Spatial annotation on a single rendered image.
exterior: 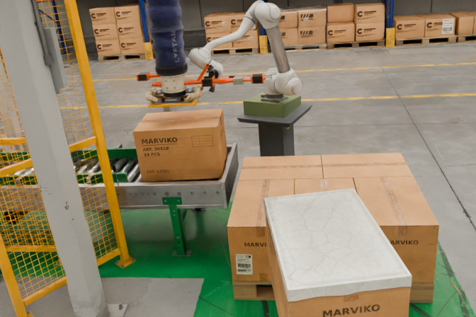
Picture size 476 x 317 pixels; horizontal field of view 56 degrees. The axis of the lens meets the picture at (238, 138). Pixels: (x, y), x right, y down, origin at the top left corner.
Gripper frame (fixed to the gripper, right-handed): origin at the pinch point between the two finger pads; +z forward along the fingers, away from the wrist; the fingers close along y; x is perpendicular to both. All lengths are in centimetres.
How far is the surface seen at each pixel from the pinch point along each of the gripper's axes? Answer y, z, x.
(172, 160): 51, 20, 29
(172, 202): 77, 36, 29
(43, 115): -16, 110, 63
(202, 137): 35.0, 19.4, 5.7
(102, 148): 30, 45, 68
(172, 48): -26.3, 9.3, 21.2
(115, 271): 122, 53, 73
